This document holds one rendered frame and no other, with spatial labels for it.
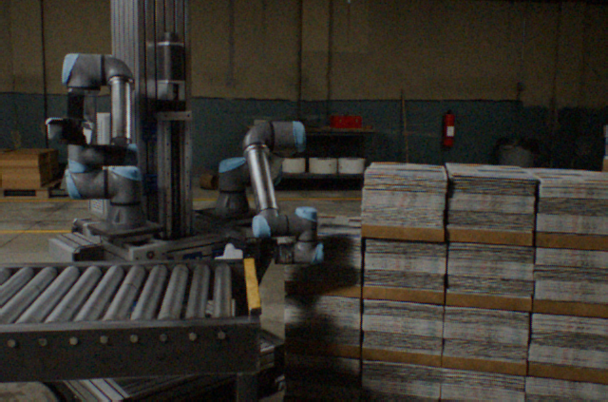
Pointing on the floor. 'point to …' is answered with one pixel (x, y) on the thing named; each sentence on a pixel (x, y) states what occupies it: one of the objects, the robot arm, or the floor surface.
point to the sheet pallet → (28, 172)
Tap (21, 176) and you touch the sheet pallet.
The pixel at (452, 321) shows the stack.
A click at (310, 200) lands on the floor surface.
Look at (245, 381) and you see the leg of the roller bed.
